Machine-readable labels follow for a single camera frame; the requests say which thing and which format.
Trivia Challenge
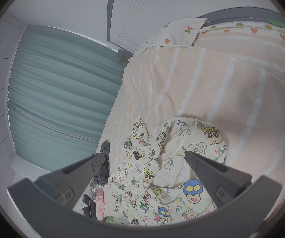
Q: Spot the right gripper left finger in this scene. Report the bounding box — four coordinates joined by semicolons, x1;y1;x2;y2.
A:
34;153;106;210

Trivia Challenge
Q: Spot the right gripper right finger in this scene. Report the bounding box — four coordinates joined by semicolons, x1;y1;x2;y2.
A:
185;151;253;211

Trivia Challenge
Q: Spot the white printed pyjama top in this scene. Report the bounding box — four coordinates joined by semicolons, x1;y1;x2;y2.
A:
96;117;228;226

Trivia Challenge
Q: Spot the grey and white garment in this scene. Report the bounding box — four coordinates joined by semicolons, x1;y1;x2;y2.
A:
89;181;102;199

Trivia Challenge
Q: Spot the black furniture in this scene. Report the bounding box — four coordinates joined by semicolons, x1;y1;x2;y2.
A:
82;194;96;218

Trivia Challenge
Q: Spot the pink garment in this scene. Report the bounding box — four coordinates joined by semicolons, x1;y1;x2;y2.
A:
95;189;107;221

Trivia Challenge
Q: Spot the dark grey garment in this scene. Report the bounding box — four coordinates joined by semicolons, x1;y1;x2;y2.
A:
100;140;111;159

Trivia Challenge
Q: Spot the blue-green curtain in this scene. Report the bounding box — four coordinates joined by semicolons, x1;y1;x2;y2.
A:
7;24;129;173

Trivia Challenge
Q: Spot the bed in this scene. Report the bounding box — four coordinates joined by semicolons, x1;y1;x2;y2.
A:
96;0;285;226

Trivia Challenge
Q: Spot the grey bedside table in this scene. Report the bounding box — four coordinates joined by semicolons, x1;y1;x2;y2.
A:
116;49;134;64

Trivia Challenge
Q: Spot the white printed pillow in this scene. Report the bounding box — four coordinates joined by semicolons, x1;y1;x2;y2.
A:
193;19;285;49
132;18;207;59

